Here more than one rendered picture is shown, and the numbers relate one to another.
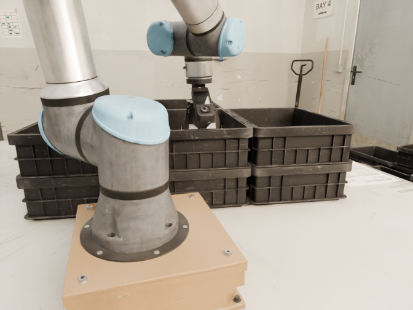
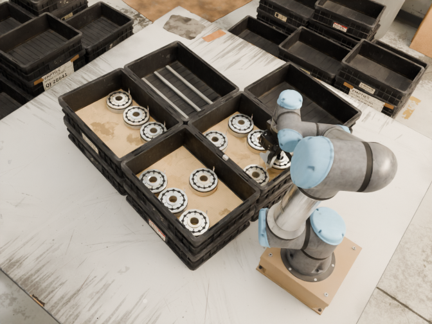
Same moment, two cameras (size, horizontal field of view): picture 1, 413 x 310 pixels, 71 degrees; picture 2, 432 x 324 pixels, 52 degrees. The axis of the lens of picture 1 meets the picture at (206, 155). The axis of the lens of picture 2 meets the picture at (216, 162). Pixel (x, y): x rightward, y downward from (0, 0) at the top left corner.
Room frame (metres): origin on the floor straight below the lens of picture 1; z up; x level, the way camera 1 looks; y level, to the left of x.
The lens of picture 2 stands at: (0.17, 0.87, 2.14)
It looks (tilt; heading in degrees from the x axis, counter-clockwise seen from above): 52 degrees down; 318
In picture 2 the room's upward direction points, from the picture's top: 9 degrees clockwise
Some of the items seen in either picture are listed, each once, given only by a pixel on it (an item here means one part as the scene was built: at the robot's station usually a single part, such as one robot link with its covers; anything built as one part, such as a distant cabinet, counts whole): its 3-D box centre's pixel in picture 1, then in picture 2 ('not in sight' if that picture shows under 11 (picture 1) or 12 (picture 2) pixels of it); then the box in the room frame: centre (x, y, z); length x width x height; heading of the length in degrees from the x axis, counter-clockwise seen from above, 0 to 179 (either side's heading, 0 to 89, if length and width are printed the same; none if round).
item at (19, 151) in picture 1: (93, 139); (189, 188); (0.88, 0.35, 0.87); 0.40 x 0.30 x 0.11; 8
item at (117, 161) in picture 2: not in sight; (120, 112); (1.27, 0.41, 0.92); 0.40 x 0.30 x 0.02; 8
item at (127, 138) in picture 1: (130, 138); (321, 231); (0.47, 0.13, 0.97); 0.13 x 0.12 x 0.14; 54
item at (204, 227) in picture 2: not in sight; (194, 222); (0.76, 0.41, 0.86); 0.10 x 0.10 x 0.01
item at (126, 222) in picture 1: (135, 203); (312, 249); (0.47, 0.12, 0.85); 0.15 x 0.15 x 0.10
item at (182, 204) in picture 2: not in sight; (172, 200); (0.87, 0.42, 0.86); 0.10 x 0.10 x 0.01
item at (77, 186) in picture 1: (97, 173); (188, 204); (0.88, 0.35, 0.76); 0.40 x 0.30 x 0.12; 8
